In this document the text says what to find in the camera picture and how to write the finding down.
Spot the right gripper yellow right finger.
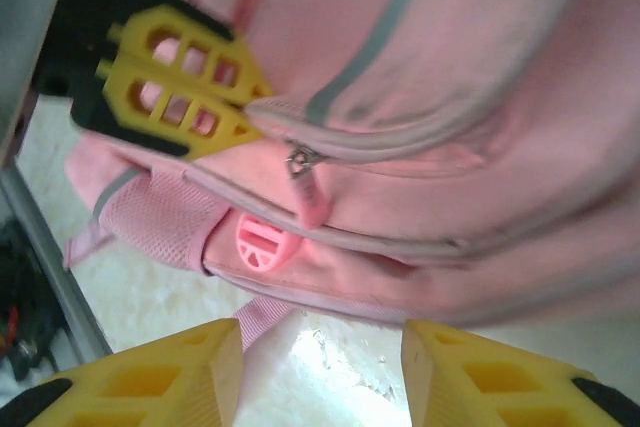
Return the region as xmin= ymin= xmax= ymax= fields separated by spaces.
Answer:
xmin=402 ymin=319 xmax=640 ymax=427

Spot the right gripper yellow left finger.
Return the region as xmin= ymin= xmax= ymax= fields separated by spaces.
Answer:
xmin=0 ymin=317 xmax=245 ymax=427

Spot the pink student backpack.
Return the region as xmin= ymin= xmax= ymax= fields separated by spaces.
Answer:
xmin=62 ymin=0 xmax=640 ymax=348

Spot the aluminium mounting rail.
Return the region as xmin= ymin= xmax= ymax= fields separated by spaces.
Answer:
xmin=0 ymin=166 xmax=114 ymax=356

